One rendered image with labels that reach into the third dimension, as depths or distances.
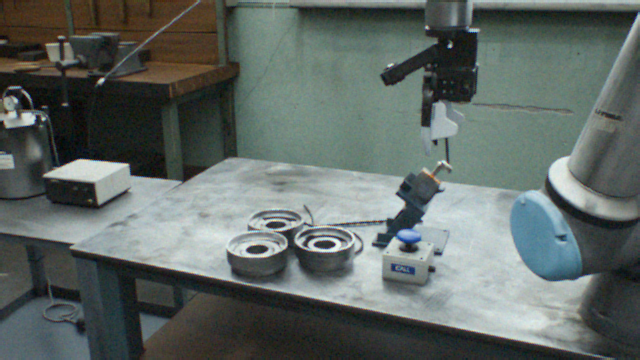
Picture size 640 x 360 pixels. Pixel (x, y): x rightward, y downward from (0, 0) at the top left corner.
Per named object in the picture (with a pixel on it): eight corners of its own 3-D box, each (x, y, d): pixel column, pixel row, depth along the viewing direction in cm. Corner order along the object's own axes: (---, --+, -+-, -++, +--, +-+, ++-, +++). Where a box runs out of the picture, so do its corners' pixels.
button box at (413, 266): (381, 278, 101) (382, 251, 99) (393, 260, 107) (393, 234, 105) (430, 287, 98) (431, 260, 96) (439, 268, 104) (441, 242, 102)
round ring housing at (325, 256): (367, 262, 107) (367, 240, 105) (318, 280, 101) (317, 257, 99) (330, 241, 115) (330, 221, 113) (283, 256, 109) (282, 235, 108)
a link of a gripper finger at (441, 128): (453, 159, 101) (459, 102, 100) (417, 155, 103) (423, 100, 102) (456, 159, 104) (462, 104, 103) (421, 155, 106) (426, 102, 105)
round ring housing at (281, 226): (265, 256, 109) (264, 235, 108) (238, 236, 117) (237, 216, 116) (314, 241, 115) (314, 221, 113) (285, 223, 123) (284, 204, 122)
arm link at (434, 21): (421, 1, 97) (430, -2, 104) (419, 31, 99) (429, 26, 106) (469, 2, 95) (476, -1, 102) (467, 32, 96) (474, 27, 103)
